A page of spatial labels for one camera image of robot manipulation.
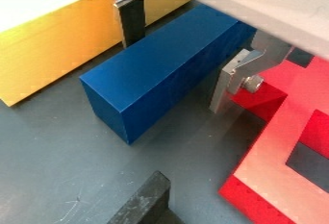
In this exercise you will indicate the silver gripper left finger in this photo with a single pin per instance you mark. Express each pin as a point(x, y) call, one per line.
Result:
point(132, 20)

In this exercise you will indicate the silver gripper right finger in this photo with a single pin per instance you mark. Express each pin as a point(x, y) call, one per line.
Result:
point(240, 72)

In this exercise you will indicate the blue bar block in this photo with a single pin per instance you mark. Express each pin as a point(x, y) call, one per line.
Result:
point(135, 86)

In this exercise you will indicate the yellow slotted board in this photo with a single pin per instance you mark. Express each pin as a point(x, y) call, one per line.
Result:
point(48, 37)

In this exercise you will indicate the red fork-shaped block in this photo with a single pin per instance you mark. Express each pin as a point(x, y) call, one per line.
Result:
point(264, 189)

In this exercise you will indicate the black angle bracket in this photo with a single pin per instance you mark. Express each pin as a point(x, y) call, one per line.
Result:
point(147, 206)

